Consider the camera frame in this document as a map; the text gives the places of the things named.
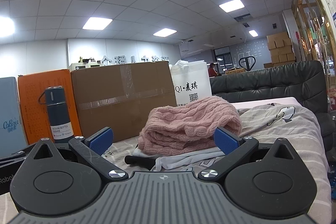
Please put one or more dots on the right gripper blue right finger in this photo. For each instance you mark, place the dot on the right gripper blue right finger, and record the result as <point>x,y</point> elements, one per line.
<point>226,141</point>

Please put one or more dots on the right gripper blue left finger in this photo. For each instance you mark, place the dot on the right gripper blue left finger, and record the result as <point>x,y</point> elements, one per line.
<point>100,141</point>

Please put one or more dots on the light blue printed box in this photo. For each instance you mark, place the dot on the light blue printed box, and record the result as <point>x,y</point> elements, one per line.
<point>12,135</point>

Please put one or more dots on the pink knitted sweater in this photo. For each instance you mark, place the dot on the pink knitted sweater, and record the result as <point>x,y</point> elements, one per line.
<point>173,131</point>

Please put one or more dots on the white cartoon print garment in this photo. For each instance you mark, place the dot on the white cartoon print garment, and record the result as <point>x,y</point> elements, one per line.
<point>300,126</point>

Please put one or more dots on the brown cardboard box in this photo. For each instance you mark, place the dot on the brown cardboard box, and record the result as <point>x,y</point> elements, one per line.
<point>121,96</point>

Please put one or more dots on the white folded shirt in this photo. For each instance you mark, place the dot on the white folded shirt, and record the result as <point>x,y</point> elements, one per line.
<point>185,161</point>

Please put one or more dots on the dark blue vacuum bottle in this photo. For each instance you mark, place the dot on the dark blue vacuum bottle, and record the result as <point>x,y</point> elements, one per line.
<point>58,114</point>

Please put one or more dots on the white shopping bag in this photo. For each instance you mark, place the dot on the white shopping bag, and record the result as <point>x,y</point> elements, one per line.
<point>191,81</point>

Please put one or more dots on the orange cardboard box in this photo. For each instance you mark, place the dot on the orange cardboard box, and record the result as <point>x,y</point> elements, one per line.
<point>34,112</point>

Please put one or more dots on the grey patterned bed sheet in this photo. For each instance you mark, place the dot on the grey patterned bed sheet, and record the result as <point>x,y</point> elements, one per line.
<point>118,151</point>

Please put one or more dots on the black leather sofa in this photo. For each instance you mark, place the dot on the black leather sofa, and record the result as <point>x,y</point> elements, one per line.
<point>304,81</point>

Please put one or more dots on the stacked cardboard boxes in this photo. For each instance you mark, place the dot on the stacked cardboard boxes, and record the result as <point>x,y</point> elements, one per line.
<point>281,50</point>

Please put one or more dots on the black pallet jack handle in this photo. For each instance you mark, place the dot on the black pallet jack handle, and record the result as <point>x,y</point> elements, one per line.
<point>247,62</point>

